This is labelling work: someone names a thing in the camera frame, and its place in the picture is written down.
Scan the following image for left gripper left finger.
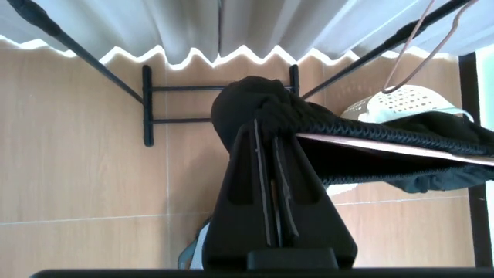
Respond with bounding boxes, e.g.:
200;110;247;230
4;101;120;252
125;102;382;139
202;118;274;270

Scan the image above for pink clothes hanger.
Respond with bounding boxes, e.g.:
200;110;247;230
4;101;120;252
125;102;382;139
381;0;480;95
295;132;494;168

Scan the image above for black clothes rack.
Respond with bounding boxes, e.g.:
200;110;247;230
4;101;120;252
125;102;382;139
6;0;474;148

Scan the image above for black shorts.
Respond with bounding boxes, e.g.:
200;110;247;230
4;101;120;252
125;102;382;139
210;75;494;195

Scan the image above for white laundry basket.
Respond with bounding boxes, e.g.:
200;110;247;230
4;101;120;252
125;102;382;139
340;84;476;125

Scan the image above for white curtain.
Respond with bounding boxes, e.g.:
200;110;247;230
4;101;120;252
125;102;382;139
0;0;494;67

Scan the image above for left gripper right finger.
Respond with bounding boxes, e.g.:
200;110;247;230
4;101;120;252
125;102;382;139
272;133;358;270

